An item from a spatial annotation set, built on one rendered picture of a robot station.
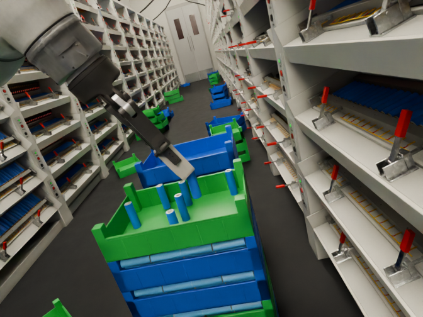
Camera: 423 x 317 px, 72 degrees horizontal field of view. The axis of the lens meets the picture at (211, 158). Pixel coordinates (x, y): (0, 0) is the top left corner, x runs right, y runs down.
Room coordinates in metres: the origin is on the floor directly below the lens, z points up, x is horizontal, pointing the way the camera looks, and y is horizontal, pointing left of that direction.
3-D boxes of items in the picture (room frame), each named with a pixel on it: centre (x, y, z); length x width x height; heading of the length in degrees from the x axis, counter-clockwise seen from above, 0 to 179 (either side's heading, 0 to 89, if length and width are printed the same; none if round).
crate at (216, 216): (0.57, 0.10, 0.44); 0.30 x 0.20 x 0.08; 81
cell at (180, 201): (0.57, 0.09, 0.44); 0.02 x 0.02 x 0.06
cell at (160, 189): (0.65, 0.14, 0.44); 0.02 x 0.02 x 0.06
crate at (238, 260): (0.57, 0.10, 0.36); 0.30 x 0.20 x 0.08; 81
